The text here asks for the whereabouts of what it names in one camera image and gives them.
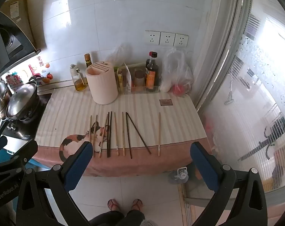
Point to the white brown packet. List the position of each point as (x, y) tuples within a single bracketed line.
[(128, 75)]

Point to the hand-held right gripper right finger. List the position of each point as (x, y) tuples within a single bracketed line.
[(203, 167)]

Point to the black wok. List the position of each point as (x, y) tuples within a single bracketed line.
[(33, 110)]

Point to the yellow green packet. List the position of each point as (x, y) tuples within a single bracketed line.
[(119, 81)]

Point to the steel wok with lid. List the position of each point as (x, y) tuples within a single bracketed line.
[(21, 98)]

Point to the oil dispenser bottle white top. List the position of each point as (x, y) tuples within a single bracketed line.
[(78, 82)]

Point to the hanging mop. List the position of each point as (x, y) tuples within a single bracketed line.
[(230, 98)]

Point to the person's left foot in sandal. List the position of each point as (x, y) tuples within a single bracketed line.
[(113, 204)]

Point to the soy sauce bottle red cap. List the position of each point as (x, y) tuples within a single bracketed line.
[(152, 75)]

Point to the person's foot in sandal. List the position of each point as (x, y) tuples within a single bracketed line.
[(136, 204), (113, 204)]

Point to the cream utensil holder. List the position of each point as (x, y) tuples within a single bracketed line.
[(101, 84)]

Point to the red round object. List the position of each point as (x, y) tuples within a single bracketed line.
[(177, 90)]

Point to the sun wall sticker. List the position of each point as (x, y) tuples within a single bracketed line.
[(33, 68)]

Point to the person's right leg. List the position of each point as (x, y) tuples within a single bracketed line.
[(134, 217)]

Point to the person's left leg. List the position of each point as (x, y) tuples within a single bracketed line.
[(107, 219)]

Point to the brown cylindrical jar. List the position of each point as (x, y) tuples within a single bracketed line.
[(139, 78)]

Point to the tomato wall sticker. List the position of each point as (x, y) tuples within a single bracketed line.
[(49, 76)]

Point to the dark bottle with gold cap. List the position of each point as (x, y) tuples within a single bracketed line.
[(87, 60)]

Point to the white wall socket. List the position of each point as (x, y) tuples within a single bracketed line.
[(152, 37), (181, 40), (167, 39)]

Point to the row of light chopsticks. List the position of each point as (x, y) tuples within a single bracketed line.
[(159, 131)]

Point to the sliding glass door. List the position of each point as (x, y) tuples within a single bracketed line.
[(227, 122)]

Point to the person's leg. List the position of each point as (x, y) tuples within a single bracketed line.
[(134, 217), (107, 219)]

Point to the clear plastic bag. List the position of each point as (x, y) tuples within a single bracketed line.
[(177, 70), (119, 56)]

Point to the striped tablecloth with cat print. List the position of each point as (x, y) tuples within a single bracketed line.
[(69, 108)]

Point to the clear plastic organizer tray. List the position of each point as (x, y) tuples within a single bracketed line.
[(135, 89)]

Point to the red character wall sticker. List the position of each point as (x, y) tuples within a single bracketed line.
[(40, 61)]

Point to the cartoon figure wall sticker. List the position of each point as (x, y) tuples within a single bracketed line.
[(13, 79)]

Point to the orange pepper wall sticker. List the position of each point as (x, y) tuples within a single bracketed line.
[(47, 65)]

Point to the person's right foot in sandal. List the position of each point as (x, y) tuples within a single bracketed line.
[(136, 204)]

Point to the black range hood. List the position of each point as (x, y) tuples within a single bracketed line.
[(6, 40)]

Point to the large water jug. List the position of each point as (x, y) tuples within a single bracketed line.
[(179, 175)]

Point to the dark wooden chopstick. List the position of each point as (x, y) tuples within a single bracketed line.
[(128, 135), (139, 134), (108, 136), (110, 131)]

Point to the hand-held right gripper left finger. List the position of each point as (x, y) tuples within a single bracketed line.
[(79, 167)]

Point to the black stove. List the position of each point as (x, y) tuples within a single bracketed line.
[(27, 128)]

